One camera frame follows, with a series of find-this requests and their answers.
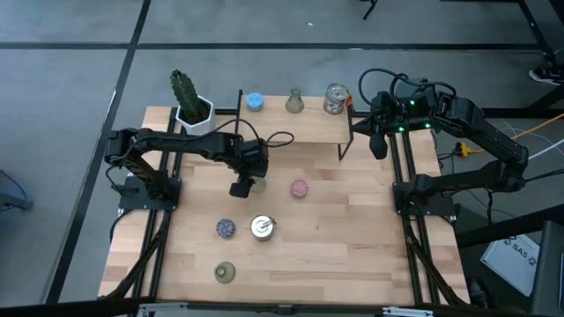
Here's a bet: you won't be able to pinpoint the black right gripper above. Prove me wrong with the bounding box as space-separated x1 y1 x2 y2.
351 77 438 162

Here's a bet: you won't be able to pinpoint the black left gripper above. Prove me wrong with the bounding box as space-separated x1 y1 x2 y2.
227 138 271 200

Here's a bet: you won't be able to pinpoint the green glass candlestick holder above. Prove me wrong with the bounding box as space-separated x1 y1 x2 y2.
284 86 306 115
249 174 268 195
213 261 237 285

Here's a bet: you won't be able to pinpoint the metal can picture label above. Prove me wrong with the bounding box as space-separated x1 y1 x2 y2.
323 81 353 116

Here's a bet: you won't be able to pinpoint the purple floral round tin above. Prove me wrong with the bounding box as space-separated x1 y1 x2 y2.
215 217 237 240

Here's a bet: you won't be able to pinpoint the metal can orange label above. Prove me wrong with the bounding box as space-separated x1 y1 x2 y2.
249 213 278 243

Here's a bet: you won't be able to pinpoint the pink patterned round tin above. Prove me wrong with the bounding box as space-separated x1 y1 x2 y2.
289 179 310 200

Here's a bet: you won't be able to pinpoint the blue patterned round tin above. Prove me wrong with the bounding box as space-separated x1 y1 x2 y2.
244 91 265 113

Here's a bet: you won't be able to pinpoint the wooden shelf riser black legs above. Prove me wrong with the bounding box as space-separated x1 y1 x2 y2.
234 89 355 161

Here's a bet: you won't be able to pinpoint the white hexagonal planter pot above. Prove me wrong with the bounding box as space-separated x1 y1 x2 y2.
174 94 219 136

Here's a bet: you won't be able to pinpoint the green cactus plant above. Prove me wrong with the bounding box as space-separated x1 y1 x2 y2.
169 69 206 123

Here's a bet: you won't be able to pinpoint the black desk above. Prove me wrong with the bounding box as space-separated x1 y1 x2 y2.
455 203 564 250

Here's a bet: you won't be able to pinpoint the white cardboard box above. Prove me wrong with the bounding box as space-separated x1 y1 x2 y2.
479 232 542 299

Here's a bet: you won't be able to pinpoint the grey floor stand base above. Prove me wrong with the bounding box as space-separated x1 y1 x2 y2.
0 168 35 213

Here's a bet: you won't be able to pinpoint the black aluminium table frame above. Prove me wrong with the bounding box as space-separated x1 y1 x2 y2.
99 104 471 309

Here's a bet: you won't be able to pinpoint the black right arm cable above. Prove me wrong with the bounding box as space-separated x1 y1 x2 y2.
357 67 457 111

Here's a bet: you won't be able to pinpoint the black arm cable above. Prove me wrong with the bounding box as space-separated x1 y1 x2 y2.
357 67 457 111
193 117 296 150

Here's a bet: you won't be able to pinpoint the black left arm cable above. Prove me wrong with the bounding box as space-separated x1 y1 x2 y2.
193 117 296 150

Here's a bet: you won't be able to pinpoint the yellow extension cable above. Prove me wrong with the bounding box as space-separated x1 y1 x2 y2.
455 112 564 159

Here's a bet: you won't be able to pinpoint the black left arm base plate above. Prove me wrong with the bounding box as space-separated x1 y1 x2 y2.
117 174 182 212

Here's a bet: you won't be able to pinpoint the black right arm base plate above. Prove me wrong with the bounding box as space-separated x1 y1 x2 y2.
391 181 456 217

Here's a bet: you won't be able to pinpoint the silver metal bracket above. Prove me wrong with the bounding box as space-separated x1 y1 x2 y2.
381 306 436 317
137 301 191 317

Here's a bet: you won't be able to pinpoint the black floor cable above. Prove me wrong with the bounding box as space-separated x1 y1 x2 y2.
440 149 564 224

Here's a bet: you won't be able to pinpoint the white floor cable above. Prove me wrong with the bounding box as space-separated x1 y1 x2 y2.
497 117 564 162

